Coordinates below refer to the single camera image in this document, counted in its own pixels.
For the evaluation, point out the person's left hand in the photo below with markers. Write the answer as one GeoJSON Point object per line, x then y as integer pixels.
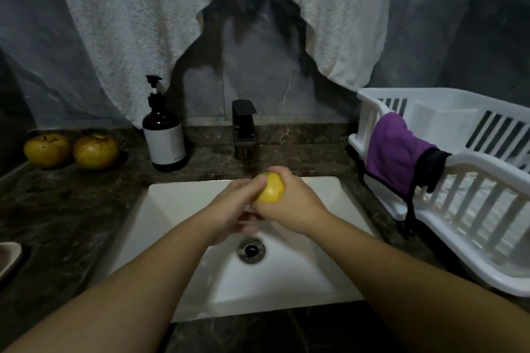
{"type": "Point", "coordinates": [228, 209]}

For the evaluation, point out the person's right hand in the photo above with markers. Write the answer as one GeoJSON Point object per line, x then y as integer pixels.
{"type": "Point", "coordinates": [294, 204]}

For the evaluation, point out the spotted yellow apple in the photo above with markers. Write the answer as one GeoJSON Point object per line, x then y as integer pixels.
{"type": "Point", "coordinates": [270, 190]}

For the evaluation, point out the black faucet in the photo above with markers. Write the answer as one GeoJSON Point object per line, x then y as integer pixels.
{"type": "Point", "coordinates": [244, 121]}

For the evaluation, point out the dark soap pump bottle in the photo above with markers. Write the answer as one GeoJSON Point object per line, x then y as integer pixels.
{"type": "Point", "coordinates": [164, 138]}

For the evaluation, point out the purple cloth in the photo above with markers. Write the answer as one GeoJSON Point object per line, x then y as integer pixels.
{"type": "Point", "coordinates": [396, 154]}

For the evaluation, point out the group of yellow apples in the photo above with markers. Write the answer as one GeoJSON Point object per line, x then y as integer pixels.
{"type": "Point", "coordinates": [96, 152]}

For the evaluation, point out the beige plastic tray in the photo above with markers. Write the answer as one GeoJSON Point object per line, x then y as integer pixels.
{"type": "Point", "coordinates": [7, 256]}

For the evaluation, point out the person's left forearm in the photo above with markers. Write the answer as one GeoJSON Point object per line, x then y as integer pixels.
{"type": "Point", "coordinates": [108, 299]}

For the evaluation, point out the person's right forearm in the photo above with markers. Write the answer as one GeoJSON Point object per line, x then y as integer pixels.
{"type": "Point", "coordinates": [414, 282]}

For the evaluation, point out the metal sink drain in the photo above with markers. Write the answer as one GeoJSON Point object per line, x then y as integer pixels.
{"type": "Point", "coordinates": [251, 249]}

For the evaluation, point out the white sink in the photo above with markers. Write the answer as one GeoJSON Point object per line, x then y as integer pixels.
{"type": "Point", "coordinates": [306, 270]}

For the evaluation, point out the white plastic basket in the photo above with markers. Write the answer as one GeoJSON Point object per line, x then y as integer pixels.
{"type": "Point", "coordinates": [480, 200]}

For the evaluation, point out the white hanging towel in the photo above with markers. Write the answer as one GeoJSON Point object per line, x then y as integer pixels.
{"type": "Point", "coordinates": [124, 26]}

